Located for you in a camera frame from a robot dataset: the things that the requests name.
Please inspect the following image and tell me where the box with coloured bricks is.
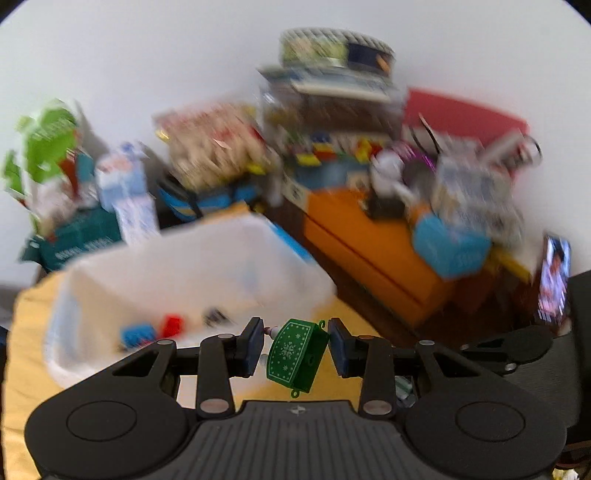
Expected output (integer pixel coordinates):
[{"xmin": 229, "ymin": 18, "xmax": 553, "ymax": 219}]
[{"xmin": 281, "ymin": 131, "xmax": 384, "ymax": 190}]

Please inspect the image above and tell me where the yellow cloth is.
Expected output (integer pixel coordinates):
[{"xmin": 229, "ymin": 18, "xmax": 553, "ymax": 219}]
[{"xmin": 0, "ymin": 272, "xmax": 384, "ymax": 480}]

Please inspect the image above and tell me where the red board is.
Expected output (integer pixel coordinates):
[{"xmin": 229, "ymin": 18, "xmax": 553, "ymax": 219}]
[{"xmin": 402, "ymin": 88, "xmax": 529, "ymax": 148}]

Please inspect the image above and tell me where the beige printed package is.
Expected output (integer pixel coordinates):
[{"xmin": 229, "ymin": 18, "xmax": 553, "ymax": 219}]
[{"xmin": 154, "ymin": 104, "xmax": 273, "ymax": 190}]

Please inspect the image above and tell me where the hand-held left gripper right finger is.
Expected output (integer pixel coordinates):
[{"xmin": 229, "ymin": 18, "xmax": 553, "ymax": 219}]
[{"xmin": 328, "ymin": 316, "xmax": 478, "ymax": 417}]

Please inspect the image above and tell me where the teal box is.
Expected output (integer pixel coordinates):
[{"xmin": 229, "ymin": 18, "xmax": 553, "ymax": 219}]
[{"xmin": 18, "ymin": 208, "xmax": 123, "ymax": 271}]

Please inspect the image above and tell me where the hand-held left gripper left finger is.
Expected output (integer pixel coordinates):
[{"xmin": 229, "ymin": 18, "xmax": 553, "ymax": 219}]
[{"xmin": 111, "ymin": 316, "xmax": 265, "ymax": 416}]

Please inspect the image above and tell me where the grey printed box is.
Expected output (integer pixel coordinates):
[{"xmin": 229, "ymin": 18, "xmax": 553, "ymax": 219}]
[{"xmin": 434, "ymin": 154, "xmax": 525, "ymax": 241}]

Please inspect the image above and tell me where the green snowflake ornament box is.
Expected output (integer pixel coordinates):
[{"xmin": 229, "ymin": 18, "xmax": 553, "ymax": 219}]
[{"xmin": 265, "ymin": 318, "xmax": 331, "ymax": 398}]

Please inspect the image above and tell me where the long red toy brick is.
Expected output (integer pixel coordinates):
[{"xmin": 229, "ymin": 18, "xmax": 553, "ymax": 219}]
[{"xmin": 159, "ymin": 314, "xmax": 186, "ymax": 337}]

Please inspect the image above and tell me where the blue toy brick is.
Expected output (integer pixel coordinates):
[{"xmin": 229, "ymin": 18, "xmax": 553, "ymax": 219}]
[{"xmin": 121, "ymin": 323, "xmax": 157, "ymax": 348}]

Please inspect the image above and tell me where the green package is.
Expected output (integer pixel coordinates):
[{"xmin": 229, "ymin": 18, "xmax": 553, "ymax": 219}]
[{"xmin": 2, "ymin": 99, "xmax": 81, "ymax": 199}]

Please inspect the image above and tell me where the light blue box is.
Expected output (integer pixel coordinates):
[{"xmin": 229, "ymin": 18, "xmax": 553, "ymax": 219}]
[{"xmin": 411, "ymin": 215, "xmax": 492, "ymax": 280}]

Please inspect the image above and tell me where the orange box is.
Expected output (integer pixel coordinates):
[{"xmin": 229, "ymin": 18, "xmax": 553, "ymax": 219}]
[{"xmin": 302, "ymin": 187, "xmax": 462, "ymax": 326}]

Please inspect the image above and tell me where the white and blue carton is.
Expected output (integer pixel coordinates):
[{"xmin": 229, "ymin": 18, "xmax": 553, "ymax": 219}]
[{"xmin": 95, "ymin": 141, "xmax": 160, "ymax": 245}]

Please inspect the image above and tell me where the smartphone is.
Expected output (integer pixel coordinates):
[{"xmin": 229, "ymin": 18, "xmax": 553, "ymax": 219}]
[{"xmin": 536, "ymin": 235, "xmax": 572, "ymax": 324}]

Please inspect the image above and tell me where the blue bag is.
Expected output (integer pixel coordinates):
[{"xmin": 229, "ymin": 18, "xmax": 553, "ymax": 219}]
[{"xmin": 159, "ymin": 178, "xmax": 259, "ymax": 222}]

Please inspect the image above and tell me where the white plastic container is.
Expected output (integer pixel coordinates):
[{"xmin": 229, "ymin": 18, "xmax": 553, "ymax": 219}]
[{"xmin": 44, "ymin": 215, "xmax": 338, "ymax": 391}]

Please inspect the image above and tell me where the round woven basket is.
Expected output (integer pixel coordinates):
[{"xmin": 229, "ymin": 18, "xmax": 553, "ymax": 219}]
[{"xmin": 278, "ymin": 28, "xmax": 397, "ymax": 75}]

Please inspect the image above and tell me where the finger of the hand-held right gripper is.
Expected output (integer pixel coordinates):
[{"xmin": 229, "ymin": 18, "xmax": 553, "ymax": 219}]
[{"xmin": 462, "ymin": 325, "xmax": 553, "ymax": 374}]

